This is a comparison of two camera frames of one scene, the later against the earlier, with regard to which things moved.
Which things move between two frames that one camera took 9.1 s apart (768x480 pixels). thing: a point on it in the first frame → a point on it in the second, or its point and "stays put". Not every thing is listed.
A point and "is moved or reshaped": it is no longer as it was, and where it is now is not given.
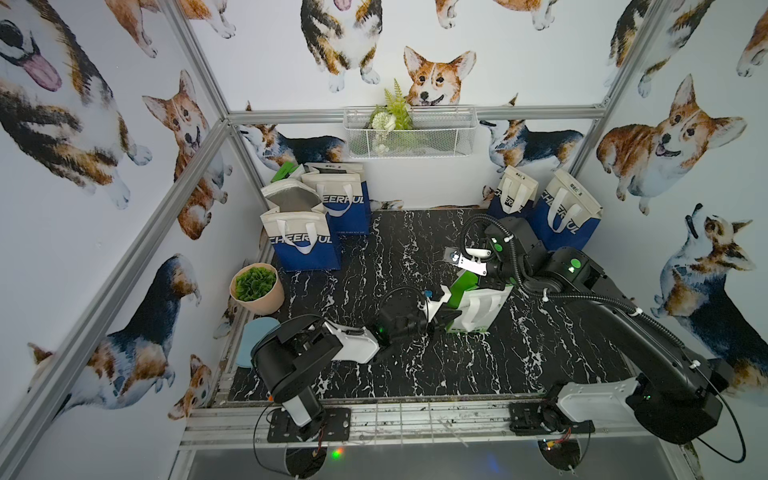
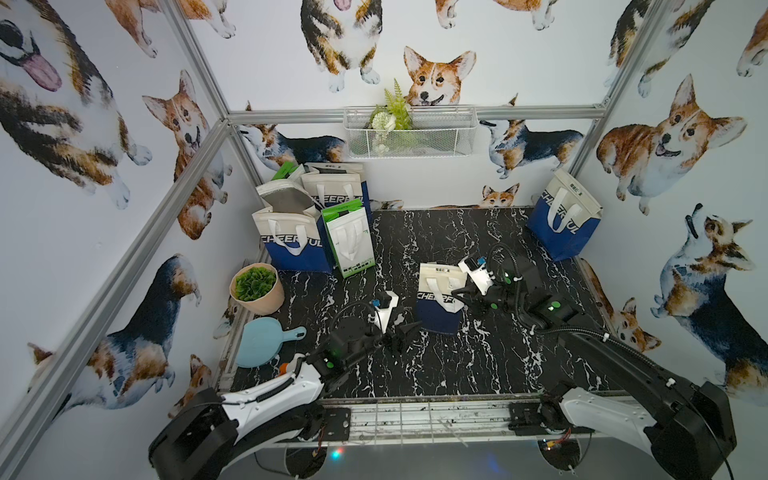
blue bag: [565, 215] stays put
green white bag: [476, 303] is moved or reshaped
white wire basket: [438, 132] stays put
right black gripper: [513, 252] → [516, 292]
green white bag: [289, 170] stays put
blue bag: [515, 196] → [438, 308]
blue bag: [297, 228] stays put
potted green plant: [257, 288] stays put
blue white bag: [343, 195] stays put
